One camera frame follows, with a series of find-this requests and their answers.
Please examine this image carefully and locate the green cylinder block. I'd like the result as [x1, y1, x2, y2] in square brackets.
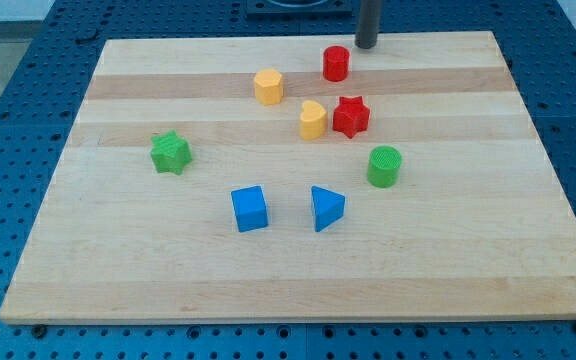
[367, 145, 403, 188]

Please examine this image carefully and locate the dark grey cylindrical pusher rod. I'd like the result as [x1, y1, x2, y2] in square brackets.
[354, 0, 383, 50]

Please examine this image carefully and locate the blue cube block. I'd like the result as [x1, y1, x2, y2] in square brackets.
[231, 186, 268, 232]

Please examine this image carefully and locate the yellow hexagon block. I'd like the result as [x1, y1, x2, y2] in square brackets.
[253, 68, 284, 106]

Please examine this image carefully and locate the red star block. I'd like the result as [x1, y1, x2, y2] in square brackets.
[333, 96, 370, 139]

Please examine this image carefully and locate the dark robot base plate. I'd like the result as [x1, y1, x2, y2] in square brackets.
[243, 0, 354, 17]

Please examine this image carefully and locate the blue triangle block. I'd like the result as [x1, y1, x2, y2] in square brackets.
[311, 186, 346, 232]

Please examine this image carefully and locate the yellow heart block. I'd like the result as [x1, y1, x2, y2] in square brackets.
[300, 100, 327, 140]

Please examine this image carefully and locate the red cylinder block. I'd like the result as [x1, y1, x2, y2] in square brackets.
[322, 45, 350, 82]

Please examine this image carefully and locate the light wooden board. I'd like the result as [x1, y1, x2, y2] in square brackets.
[0, 31, 576, 325]

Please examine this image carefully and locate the green star block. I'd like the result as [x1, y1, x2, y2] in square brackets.
[150, 130, 192, 175]

